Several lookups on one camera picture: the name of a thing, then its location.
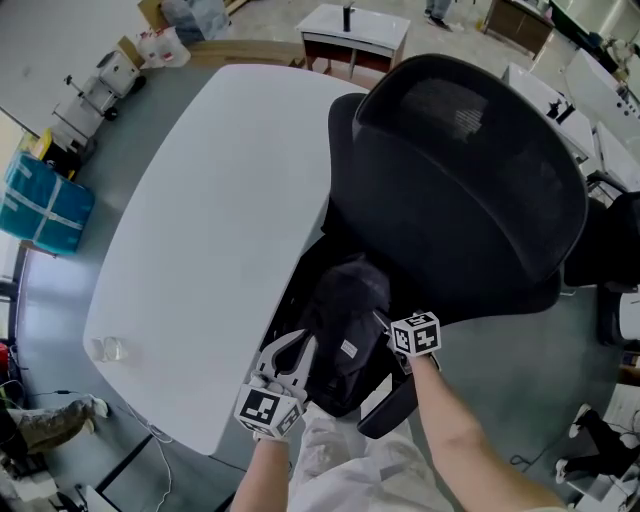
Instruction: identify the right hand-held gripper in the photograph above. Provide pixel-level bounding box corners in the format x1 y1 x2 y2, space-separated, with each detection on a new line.
371 309 443 374

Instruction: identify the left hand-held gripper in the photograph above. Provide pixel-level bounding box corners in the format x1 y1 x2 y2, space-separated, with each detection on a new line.
233 329 319 440

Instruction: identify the black backpack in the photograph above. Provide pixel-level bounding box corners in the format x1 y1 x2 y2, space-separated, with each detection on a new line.
298 253 402 417

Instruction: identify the black mesh office chair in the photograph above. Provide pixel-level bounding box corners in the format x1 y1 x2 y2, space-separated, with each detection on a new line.
256 53 592 442

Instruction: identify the person's right forearm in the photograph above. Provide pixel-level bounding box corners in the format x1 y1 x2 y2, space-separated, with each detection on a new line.
406 353 569 512

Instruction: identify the person's left forearm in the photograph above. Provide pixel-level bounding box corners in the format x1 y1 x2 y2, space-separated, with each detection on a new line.
228 435 294 512

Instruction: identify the black visitor chair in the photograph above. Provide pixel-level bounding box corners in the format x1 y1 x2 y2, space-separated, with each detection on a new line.
563 171 640 347

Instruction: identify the person's left hand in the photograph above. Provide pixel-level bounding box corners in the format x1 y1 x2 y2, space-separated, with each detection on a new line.
249 369 284 397

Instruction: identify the person's white clothing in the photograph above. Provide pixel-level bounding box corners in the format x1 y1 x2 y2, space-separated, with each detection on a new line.
286 401 454 512

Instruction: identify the white oval table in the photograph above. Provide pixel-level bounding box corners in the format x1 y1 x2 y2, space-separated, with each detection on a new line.
81 63 372 457

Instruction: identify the clear plastic cup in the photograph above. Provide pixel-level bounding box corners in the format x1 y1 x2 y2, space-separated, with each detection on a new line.
89 335 130 364

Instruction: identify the white machine housing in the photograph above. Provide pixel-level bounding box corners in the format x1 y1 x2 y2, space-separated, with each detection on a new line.
617 291 640 342

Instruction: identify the black desk gadget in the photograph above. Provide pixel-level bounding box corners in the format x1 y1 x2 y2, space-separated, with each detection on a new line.
546 98 577 126

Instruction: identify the white rectangular desk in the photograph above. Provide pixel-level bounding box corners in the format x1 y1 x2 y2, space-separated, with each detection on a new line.
501 61 597 165

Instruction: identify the teal wrapped package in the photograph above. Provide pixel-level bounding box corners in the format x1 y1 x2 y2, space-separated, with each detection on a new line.
0 151 97 257

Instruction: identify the small white shelf table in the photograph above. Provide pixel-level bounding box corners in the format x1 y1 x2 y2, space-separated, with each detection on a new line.
294 3 413 77

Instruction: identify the yellow box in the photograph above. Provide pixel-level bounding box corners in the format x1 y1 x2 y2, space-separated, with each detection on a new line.
31 127 77 180

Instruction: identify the long white workbench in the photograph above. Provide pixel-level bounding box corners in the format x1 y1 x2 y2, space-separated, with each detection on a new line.
563 46 640 132

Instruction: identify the metal stand trolley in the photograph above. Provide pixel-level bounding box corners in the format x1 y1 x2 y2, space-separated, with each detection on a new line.
51 74 120 147

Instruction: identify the brown wooden cabinet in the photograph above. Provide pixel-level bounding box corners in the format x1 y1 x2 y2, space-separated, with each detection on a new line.
482 0 556 58

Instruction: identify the white wheeled appliance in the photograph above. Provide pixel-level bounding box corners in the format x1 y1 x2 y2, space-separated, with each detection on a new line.
96 49 148 100

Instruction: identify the clear water bottle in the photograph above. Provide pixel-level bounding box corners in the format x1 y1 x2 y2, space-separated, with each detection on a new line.
158 25 193 67
135 28 167 70

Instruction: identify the grey plastic wrapped item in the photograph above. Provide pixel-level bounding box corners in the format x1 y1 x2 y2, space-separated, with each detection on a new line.
160 0 231 46

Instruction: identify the cardboard sheet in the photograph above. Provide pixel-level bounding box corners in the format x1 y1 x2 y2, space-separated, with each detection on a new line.
136 0 170 32

